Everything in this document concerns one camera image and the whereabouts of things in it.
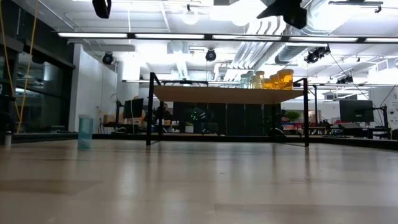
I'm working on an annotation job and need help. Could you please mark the person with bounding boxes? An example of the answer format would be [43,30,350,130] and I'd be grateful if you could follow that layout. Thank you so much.
[155,102,172,121]

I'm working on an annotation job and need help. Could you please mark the dark cabinet row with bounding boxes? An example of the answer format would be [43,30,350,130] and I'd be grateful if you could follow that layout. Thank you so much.
[172,102,282,136]

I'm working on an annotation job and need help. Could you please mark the green leafy plant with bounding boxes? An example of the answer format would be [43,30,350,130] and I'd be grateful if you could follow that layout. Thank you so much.
[284,110,302,124]

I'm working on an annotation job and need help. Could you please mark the white globe lamp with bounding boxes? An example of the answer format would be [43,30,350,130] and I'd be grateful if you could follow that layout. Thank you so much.
[182,3,200,26]

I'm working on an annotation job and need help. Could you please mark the black track light cluster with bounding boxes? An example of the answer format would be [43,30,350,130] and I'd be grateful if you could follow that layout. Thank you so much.
[303,45,331,65]
[335,74,354,85]

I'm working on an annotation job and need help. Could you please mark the black overhead light bar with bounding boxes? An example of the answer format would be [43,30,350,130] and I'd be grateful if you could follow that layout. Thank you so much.
[55,30,398,44]

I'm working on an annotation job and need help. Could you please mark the large black computer monitor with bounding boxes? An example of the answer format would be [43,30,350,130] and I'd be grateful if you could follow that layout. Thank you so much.
[338,99,375,123]

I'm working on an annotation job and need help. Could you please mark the black table edge rail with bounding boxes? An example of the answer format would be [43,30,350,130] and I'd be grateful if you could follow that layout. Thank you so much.
[0,132,398,151]

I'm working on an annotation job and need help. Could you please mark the wooden shelf black metal frame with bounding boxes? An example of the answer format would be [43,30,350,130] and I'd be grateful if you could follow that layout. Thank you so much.
[145,72,311,147]

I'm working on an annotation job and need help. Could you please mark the silver ventilation duct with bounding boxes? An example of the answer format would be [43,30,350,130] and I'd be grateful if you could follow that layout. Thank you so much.
[274,0,335,65]

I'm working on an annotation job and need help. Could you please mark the yellow cable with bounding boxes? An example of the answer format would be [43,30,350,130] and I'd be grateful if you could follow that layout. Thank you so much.
[17,0,40,134]
[0,4,20,122]

